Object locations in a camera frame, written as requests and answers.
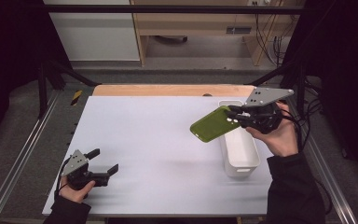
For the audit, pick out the black horizontal frame bar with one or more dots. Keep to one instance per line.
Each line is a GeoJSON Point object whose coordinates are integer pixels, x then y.
{"type": "Point", "coordinates": [167, 9]}

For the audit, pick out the green phone case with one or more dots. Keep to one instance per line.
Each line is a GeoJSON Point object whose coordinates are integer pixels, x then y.
{"type": "Point", "coordinates": [213, 126]}

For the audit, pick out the black metal stand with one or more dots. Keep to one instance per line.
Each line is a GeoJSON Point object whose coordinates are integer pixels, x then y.
{"type": "Point", "coordinates": [42, 93]}
{"type": "Point", "coordinates": [300, 93]}

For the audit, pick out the aluminium rail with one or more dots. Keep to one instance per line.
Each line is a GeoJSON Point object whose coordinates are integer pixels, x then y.
{"type": "Point", "coordinates": [334, 189]}
{"type": "Point", "coordinates": [23, 155]}

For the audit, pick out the yellow black floor tape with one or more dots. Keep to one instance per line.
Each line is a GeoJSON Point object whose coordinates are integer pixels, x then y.
{"type": "Point", "coordinates": [76, 97]}

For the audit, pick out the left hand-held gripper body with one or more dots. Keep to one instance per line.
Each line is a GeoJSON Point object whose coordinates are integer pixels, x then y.
{"type": "Point", "coordinates": [76, 163]}

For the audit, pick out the black curtain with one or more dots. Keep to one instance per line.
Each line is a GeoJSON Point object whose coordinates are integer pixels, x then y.
{"type": "Point", "coordinates": [6, 46]}
{"type": "Point", "coordinates": [348, 62]}

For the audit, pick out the person's left hand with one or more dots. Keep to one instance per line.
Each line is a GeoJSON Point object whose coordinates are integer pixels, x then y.
{"type": "Point", "coordinates": [74, 195]}

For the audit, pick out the white cabinet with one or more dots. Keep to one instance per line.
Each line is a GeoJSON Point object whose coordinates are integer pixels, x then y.
{"type": "Point", "coordinates": [96, 37]}

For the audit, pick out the dark round table grommet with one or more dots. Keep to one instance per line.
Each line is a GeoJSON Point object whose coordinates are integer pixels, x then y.
{"type": "Point", "coordinates": [207, 95]}

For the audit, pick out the white table sheet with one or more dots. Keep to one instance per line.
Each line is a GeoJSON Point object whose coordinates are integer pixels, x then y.
{"type": "Point", "coordinates": [155, 130]}

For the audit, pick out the person's right hand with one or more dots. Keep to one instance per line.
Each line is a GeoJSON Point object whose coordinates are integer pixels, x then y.
{"type": "Point", "coordinates": [281, 140]}

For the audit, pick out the white power strip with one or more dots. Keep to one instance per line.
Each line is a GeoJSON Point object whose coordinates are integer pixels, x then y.
{"type": "Point", "coordinates": [258, 2]}

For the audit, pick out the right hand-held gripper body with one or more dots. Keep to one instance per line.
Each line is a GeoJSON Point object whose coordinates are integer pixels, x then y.
{"type": "Point", "coordinates": [261, 119]}

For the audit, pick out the white plastic storage box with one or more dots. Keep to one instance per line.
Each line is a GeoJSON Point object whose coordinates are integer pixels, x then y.
{"type": "Point", "coordinates": [240, 152]}

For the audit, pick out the wooden desk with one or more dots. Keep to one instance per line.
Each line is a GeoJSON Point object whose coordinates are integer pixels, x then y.
{"type": "Point", "coordinates": [199, 23]}

